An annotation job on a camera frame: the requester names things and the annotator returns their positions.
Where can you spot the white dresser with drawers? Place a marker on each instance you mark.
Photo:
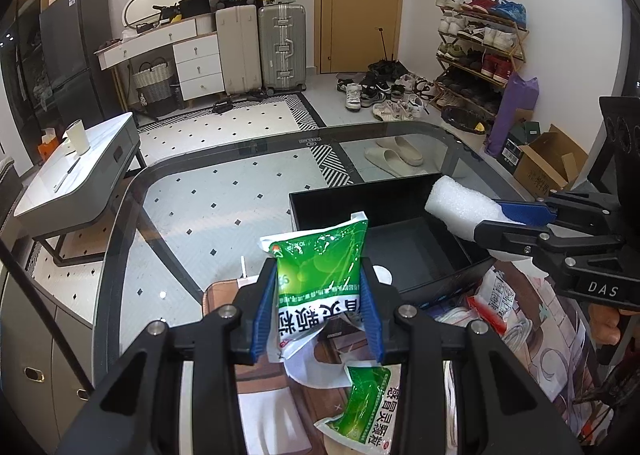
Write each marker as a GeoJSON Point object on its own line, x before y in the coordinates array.
{"type": "Point", "coordinates": [197, 60]}

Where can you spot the wooden shoe rack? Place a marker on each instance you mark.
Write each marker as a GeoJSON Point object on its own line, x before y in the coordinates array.
{"type": "Point", "coordinates": [500, 23]}

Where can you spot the black cardboard box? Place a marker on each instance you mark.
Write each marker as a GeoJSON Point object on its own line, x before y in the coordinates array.
{"type": "Point", "coordinates": [400, 245]}

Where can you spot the black white patterned rug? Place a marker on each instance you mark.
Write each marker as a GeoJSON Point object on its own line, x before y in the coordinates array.
{"type": "Point", "coordinates": [305, 112]}

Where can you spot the person's right hand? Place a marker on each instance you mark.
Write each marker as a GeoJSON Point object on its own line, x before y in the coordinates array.
{"type": "Point", "coordinates": [607, 327]}

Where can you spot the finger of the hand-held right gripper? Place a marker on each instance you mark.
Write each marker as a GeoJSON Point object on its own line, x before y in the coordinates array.
{"type": "Point", "coordinates": [505, 237]}
{"type": "Point", "coordinates": [525, 212]}

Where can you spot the black umbrella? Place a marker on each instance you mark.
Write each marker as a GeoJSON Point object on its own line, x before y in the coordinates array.
{"type": "Point", "coordinates": [382, 67]}

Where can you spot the purple yoga mat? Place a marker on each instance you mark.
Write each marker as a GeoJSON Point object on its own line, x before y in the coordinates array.
{"type": "Point", "coordinates": [512, 110]}

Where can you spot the white coffee table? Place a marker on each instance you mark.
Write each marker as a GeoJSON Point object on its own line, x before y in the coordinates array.
{"type": "Point", "coordinates": [90, 175]}

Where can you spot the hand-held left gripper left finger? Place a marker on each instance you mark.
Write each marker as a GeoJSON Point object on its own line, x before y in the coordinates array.
{"type": "Point", "coordinates": [265, 305]}

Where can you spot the dark green box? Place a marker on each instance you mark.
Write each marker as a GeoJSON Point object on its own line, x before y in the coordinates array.
{"type": "Point", "coordinates": [531, 129]}

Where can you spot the orange box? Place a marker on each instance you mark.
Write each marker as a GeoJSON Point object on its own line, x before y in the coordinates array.
{"type": "Point", "coordinates": [47, 150]}

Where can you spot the black mesh basket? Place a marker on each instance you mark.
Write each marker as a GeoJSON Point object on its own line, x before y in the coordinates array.
{"type": "Point", "coordinates": [462, 119]}

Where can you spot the green medicine sachet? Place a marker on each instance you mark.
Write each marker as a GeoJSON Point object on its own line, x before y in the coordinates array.
{"type": "Point", "coordinates": [315, 265]}
{"type": "Point", "coordinates": [365, 410]}

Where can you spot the white pen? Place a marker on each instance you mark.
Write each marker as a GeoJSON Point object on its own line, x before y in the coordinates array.
{"type": "Point", "coordinates": [67, 174]}

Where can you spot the silver suitcase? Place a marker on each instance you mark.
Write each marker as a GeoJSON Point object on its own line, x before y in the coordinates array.
{"type": "Point", "coordinates": [280, 45]}

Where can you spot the white foam roll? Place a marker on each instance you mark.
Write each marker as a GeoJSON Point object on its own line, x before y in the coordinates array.
{"type": "Point", "coordinates": [460, 205]}

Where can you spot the grey refrigerator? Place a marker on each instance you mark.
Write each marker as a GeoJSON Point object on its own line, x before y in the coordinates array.
{"type": "Point", "coordinates": [80, 50]}

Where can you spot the open cardboard box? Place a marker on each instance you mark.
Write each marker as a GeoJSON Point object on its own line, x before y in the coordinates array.
{"type": "Point", "coordinates": [540, 170]}

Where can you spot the black labelled box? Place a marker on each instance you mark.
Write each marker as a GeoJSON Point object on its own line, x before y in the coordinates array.
{"type": "Point", "coordinates": [512, 152]}

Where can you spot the grey cabinet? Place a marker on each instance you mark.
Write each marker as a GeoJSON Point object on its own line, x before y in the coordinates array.
{"type": "Point", "coordinates": [35, 335]}

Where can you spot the beige suitcase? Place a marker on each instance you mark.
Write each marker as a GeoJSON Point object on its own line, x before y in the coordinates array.
{"type": "Point", "coordinates": [240, 50]}

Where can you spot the white paper cup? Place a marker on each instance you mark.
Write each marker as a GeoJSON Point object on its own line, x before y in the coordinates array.
{"type": "Point", "coordinates": [78, 137]}

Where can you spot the pile of loose shoes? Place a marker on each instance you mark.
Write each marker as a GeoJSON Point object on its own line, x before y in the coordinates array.
{"type": "Point", "coordinates": [400, 107]}

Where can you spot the woven basket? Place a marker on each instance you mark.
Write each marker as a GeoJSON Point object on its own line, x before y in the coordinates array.
{"type": "Point", "coordinates": [155, 77]}

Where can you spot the wooden door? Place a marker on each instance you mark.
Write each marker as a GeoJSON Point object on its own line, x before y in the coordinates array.
{"type": "Point", "coordinates": [360, 10]}

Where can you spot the printed cartoon desk mat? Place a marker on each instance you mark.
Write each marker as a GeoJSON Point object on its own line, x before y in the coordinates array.
{"type": "Point", "coordinates": [280, 405]}

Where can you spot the black handbag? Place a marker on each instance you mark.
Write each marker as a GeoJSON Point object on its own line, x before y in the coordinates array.
{"type": "Point", "coordinates": [195, 5]}

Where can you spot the rows of racked shoes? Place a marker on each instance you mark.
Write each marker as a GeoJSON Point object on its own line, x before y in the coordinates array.
{"type": "Point", "coordinates": [495, 37]}

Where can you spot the oval white mirror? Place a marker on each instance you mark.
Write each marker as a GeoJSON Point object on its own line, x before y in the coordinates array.
{"type": "Point", "coordinates": [150, 0]}

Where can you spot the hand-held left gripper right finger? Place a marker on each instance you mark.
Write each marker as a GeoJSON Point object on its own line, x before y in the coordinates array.
{"type": "Point", "coordinates": [372, 315]}

